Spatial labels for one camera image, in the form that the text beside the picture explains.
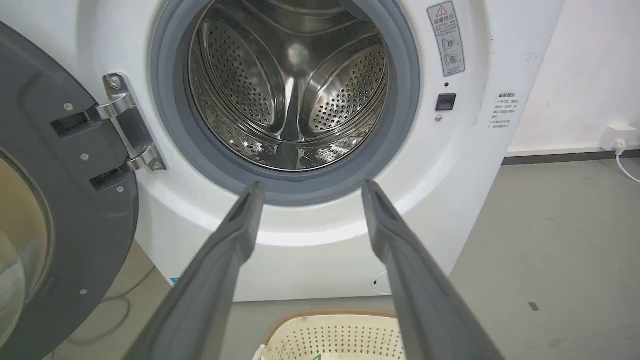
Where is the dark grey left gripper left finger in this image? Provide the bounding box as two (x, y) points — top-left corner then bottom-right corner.
(124, 181), (265, 360)

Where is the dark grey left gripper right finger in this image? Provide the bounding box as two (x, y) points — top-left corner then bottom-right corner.
(361, 179), (505, 360)

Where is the grey washing machine door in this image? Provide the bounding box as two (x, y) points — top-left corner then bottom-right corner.
(0, 21), (140, 360)

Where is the cream perforated laundry basket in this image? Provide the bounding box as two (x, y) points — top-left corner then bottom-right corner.
(252, 309), (407, 360)

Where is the white front-load washing machine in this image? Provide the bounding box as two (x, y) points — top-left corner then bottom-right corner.
(0, 0), (566, 303)

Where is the thin grey floor cable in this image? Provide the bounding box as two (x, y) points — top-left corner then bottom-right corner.
(45, 265), (158, 360)

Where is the white power cable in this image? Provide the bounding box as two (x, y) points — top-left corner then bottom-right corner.
(615, 145), (640, 184)

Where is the white wall power socket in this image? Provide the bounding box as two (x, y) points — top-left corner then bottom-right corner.
(599, 124), (639, 152)

